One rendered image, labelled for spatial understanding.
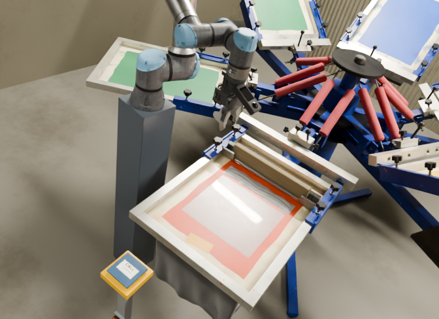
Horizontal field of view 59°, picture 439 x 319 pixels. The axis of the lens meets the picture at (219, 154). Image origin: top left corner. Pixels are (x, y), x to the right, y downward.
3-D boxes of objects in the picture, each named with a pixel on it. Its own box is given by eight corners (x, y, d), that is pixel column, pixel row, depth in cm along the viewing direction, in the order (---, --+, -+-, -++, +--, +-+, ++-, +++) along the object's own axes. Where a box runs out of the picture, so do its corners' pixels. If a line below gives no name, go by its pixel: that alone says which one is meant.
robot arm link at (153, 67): (130, 76, 167) (132, 46, 158) (160, 73, 173) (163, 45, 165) (140, 91, 160) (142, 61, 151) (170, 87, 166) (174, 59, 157)
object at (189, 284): (223, 336, 170) (247, 284, 143) (147, 273, 186) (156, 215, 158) (227, 331, 172) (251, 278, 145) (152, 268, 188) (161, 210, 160)
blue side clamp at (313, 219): (310, 234, 168) (316, 223, 163) (300, 227, 169) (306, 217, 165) (336, 197, 188) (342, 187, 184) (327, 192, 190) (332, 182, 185)
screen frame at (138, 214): (249, 312, 134) (252, 306, 132) (128, 217, 154) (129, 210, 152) (336, 194, 188) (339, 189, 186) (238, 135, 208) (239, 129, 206)
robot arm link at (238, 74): (255, 67, 129) (239, 72, 123) (251, 78, 132) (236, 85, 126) (238, 56, 132) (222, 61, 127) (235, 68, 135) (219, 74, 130)
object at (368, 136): (370, 182, 203) (380, 166, 196) (246, 112, 230) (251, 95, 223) (409, 122, 259) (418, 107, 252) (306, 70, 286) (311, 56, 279)
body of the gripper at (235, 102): (226, 95, 143) (232, 66, 135) (243, 107, 139) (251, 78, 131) (211, 101, 138) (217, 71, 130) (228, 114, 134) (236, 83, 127)
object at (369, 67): (298, 244, 284) (384, 84, 197) (253, 213, 298) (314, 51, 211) (320, 214, 311) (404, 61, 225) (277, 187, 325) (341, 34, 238)
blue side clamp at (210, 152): (208, 167, 187) (211, 156, 182) (200, 161, 189) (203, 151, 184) (242, 140, 207) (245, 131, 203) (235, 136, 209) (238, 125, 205)
